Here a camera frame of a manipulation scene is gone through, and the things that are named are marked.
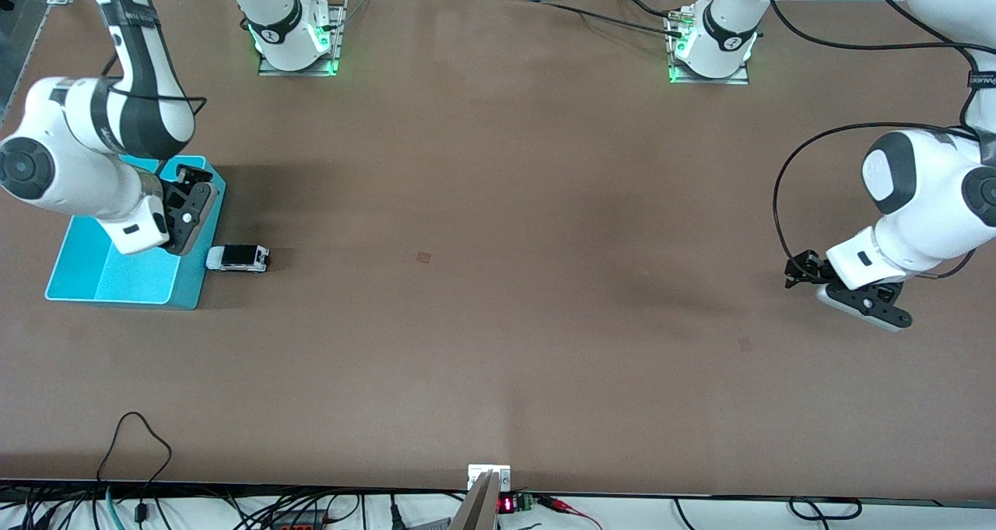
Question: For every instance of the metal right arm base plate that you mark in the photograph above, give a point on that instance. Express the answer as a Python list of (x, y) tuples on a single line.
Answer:
[(339, 43)]

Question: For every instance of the turquoise plastic bin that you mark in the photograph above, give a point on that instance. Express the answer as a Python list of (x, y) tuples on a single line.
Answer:
[(132, 277)]

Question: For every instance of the red digit display module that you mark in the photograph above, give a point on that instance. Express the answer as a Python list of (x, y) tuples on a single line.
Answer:
[(507, 504)]

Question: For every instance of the white mounting bracket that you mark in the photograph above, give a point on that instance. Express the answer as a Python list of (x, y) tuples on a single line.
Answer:
[(478, 472)]

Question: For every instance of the grey aluminium side rail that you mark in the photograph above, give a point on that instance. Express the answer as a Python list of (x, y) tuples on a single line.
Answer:
[(19, 40)]

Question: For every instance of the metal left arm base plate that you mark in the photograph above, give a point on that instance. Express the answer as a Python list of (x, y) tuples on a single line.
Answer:
[(712, 81)]

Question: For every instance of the black power strip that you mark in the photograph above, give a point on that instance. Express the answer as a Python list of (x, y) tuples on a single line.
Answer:
[(299, 522)]

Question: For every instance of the white jeep toy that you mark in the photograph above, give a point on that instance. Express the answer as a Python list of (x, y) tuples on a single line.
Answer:
[(237, 257)]

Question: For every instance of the grey metal camera bar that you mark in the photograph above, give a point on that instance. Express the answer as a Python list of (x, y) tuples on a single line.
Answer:
[(478, 510)]

